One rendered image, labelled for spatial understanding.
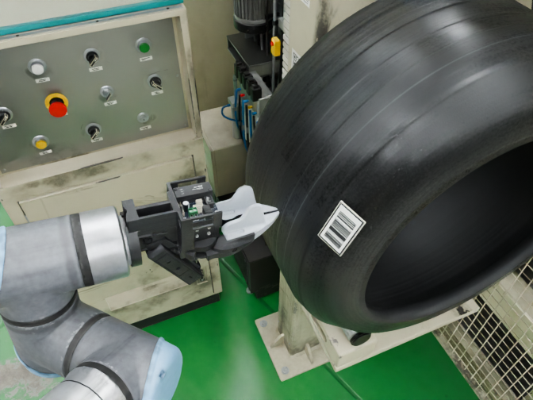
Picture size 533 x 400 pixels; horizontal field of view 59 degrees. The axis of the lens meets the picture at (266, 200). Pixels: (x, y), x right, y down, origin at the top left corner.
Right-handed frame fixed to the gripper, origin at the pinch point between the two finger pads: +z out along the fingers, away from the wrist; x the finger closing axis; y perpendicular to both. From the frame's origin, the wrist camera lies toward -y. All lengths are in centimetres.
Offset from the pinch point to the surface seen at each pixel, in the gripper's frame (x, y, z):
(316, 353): 26, -117, 45
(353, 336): -8.4, -30.2, 17.7
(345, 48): 8.2, 20.7, 11.9
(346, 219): -10.2, 8.6, 4.6
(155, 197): 61, -52, -5
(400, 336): -8, -39, 32
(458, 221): 4, -21, 49
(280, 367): 26, -119, 31
